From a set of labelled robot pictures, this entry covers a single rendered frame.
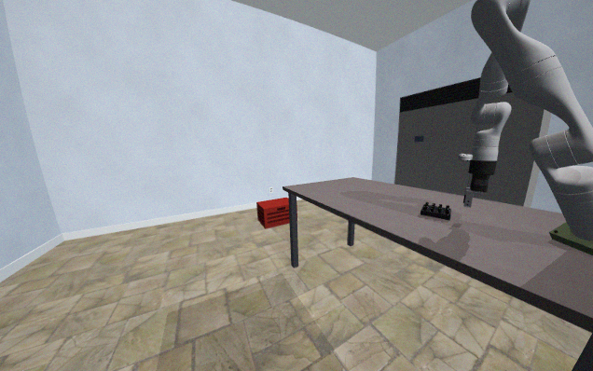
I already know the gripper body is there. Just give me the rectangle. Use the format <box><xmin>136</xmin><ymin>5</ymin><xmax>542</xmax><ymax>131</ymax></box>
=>
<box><xmin>459</xmin><ymin>147</ymin><xmax>498</xmax><ymax>192</ymax></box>

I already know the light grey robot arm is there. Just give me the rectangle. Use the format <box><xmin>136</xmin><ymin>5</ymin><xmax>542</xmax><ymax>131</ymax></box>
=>
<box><xmin>471</xmin><ymin>0</ymin><xmax>593</xmax><ymax>241</ymax></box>

